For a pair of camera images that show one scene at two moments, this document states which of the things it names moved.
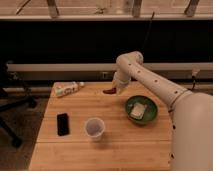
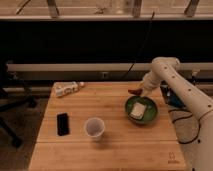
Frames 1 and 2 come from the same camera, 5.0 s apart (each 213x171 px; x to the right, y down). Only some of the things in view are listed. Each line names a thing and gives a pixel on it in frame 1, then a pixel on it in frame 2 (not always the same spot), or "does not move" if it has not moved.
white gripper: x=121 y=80 -> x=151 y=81
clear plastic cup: x=94 y=127 does not move
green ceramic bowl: x=150 y=110 does not move
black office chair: x=13 y=92 does not move
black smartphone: x=63 y=124 does not move
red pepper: x=110 y=91 -> x=136 y=92
